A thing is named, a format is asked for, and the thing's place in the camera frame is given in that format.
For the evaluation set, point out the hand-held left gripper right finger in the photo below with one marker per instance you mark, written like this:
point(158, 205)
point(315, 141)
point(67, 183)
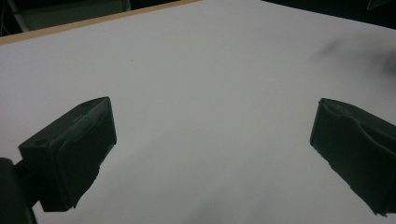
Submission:
point(358, 149)

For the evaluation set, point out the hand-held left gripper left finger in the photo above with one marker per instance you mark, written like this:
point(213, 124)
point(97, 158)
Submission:
point(71, 146)

